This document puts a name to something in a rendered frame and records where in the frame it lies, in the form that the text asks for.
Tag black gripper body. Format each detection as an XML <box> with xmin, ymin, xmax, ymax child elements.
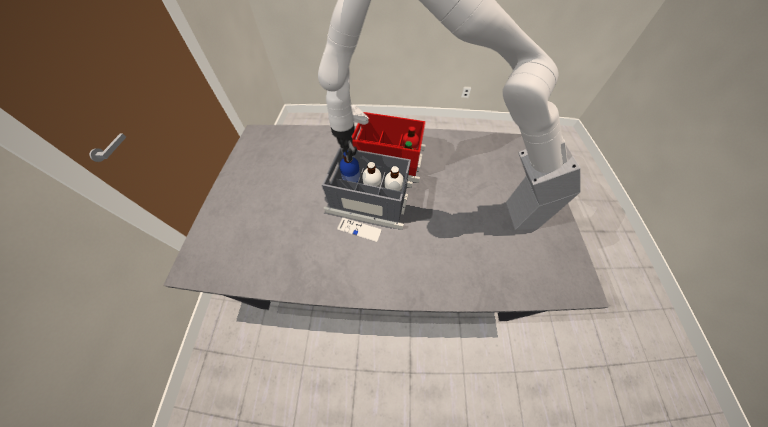
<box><xmin>331</xmin><ymin>125</ymin><xmax>355</xmax><ymax>147</ymax></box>

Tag white paper pick list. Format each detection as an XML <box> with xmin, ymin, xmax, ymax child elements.
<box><xmin>338</xmin><ymin>218</ymin><xmax>382</xmax><ymax>242</ymax></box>

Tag blue bottle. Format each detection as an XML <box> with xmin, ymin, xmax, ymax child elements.
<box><xmin>340</xmin><ymin>152</ymin><xmax>360</xmax><ymax>183</ymax></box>

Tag red crate with dividers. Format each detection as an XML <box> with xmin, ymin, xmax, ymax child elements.
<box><xmin>352</xmin><ymin>112</ymin><xmax>423</xmax><ymax>176</ymax></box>

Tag grey divided crate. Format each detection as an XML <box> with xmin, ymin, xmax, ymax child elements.
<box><xmin>322</xmin><ymin>148</ymin><xmax>408</xmax><ymax>223</ymax></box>

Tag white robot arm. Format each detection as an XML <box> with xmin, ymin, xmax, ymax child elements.
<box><xmin>318</xmin><ymin>0</ymin><xmax>567</xmax><ymax>173</ymax></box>

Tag cream bottle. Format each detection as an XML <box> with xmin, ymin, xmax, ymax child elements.
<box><xmin>384</xmin><ymin>167</ymin><xmax>404</xmax><ymax>191</ymax></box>
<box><xmin>362</xmin><ymin>162</ymin><xmax>382</xmax><ymax>187</ymax></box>

